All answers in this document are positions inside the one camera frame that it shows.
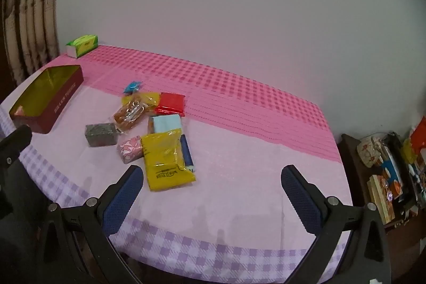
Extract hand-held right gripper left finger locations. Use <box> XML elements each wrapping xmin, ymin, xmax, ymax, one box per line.
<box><xmin>35</xmin><ymin>165</ymin><xmax>144</xmax><ymax>284</ymax></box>

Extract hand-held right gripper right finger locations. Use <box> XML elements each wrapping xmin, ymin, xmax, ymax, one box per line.
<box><xmin>280</xmin><ymin>165</ymin><xmax>391</xmax><ymax>284</ymax></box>

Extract pink floral snack packet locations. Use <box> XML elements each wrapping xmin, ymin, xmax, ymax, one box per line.
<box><xmin>116</xmin><ymin>135</ymin><xmax>144</xmax><ymax>165</ymax></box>

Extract large yellow snack packet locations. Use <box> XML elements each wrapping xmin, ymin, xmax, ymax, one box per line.
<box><xmin>140</xmin><ymin>128</ymin><xmax>197</xmax><ymax>192</ymax></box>

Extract grey speckled snack packet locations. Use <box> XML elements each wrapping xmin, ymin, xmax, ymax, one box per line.
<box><xmin>85</xmin><ymin>122</ymin><xmax>118</xmax><ymax>147</ymax></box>

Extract navy blue snack bar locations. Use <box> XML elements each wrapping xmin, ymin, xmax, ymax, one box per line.
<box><xmin>180</xmin><ymin>134</ymin><xmax>195</xmax><ymax>173</ymax></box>

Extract clear packet of orange snacks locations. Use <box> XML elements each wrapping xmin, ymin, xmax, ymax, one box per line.
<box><xmin>121</xmin><ymin>94</ymin><xmax>157</xmax><ymax>116</ymax></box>
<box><xmin>112</xmin><ymin>104</ymin><xmax>149</xmax><ymax>132</ymax></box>

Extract red tin box gold inside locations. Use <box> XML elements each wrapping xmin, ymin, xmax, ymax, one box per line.
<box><xmin>8</xmin><ymin>64</ymin><xmax>84</xmax><ymax>135</ymax></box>

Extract light blue and navy packet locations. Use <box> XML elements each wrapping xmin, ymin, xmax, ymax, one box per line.
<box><xmin>148</xmin><ymin>114</ymin><xmax>183</xmax><ymax>135</ymax></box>

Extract small yellow snack packet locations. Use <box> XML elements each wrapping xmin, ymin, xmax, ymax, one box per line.
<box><xmin>121</xmin><ymin>90</ymin><xmax>161</xmax><ymax>112</ymax></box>

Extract red snack packet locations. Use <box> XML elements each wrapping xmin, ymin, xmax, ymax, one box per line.
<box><xmin>154</xmin><ymin>92</ymin><xmax>186</xmax><ymax>117</ymax></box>

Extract blue candy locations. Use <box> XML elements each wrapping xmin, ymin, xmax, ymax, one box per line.
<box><xmin>124</xmin><ymin>80</ymin><xmax>143</xmax><ymax>94</ymax></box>

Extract dark wooden cabinet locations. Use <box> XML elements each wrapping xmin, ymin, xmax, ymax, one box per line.
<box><xmin>339</xmin><ymin>133</ymin><xmax>426</xmax><ymax>284</ymax></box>

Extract pink checked tablecloth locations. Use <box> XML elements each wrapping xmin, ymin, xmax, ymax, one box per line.
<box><xmin>0</xmin><ymin>44</ymin><xmax>353</xmax><ymax>283</ymax></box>

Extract tan box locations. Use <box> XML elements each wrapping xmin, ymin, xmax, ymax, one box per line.
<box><xmin>366</xmin><ymin>175</ymin><xmax>396</xmax><ymax>225</ymax></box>

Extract floral mug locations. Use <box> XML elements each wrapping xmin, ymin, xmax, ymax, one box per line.
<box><xmin>358</xmin><ymin>135</ymin><xmax>383</xmax><ymax>168</ymax></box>

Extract colourful printed box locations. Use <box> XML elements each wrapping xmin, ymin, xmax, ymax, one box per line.
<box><xmin>379</xmin><ymin>154</ymin><xmax>416</xmax><ymax>205</ymax></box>

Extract red bag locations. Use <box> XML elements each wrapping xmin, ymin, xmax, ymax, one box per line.
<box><xmin>410</xmin><ymin>116</ymin><xmax>426</xmax><ymax>148</ymax></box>

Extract green tissue box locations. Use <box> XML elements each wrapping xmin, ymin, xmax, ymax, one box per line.
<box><xmin>65</xmin><ymin>34</ymin><xmax>99</xmax><ymax>58</ymax></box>

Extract beige patterned curtain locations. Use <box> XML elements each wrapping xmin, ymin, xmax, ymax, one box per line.
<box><xmin>2</xmin><ymin>0</ymin><xmax>69</xmax><ymax>85</ymax></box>

